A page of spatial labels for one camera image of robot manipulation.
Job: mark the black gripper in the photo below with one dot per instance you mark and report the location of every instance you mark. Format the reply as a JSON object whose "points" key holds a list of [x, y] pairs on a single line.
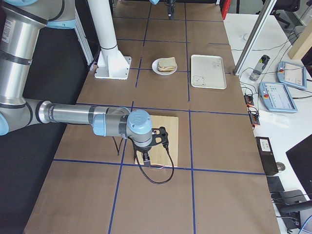
{"points": [[169, 7], [143, 148]]}

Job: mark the white round plate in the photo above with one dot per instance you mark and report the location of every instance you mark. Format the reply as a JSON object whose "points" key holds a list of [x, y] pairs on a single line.
{"points": [[154, 67]]}

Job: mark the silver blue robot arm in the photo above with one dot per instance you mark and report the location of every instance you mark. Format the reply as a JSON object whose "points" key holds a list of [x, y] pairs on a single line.
{"points": [[24, 19], [155, 2]]}

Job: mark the wooden cutting board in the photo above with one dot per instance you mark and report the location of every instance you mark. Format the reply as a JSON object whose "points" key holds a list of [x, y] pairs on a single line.
{"points": [[158, 154]]}

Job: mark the cream bear serving tray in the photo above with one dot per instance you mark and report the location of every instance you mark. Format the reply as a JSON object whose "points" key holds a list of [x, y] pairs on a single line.
{"points": [[208, 72]]}

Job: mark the clear water bottle black cap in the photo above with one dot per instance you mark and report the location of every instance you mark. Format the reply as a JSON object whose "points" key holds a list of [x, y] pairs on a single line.
{"points": [[260, 66]]}

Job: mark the black orange connector strip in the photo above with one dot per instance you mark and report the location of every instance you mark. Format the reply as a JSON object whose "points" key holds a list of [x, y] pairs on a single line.
{"points": [[252, 111]]}

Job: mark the black power adapter box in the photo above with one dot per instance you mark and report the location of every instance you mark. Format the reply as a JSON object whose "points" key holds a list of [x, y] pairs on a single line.
{"points": [[266, 155]]}

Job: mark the teach pendant near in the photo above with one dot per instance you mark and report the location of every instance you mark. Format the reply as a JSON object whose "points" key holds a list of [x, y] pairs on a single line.
{"points": [[276, 97]]}

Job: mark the teach pendant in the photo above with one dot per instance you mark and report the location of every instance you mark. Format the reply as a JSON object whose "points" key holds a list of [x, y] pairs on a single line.
{"points": [[276, 97], [292, 74]]}

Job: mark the teach pendant far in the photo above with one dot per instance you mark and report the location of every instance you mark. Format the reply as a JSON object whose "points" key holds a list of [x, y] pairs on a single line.
{"points": [[292, 74]]}

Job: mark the black laptop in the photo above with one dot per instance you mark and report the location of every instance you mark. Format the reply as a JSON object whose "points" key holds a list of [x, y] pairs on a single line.
{"points": [[300, 158]]}

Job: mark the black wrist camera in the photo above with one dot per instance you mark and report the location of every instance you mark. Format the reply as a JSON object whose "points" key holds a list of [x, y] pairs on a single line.
{"points": [[160, 136]]}

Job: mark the white mounting pedestal column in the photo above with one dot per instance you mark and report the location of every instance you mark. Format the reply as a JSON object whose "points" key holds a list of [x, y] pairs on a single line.
{"points": [[112, 64]]}

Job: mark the aluminium frame post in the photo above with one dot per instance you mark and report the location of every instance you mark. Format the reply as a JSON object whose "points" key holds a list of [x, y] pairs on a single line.
{"points": [[262, 17]]}

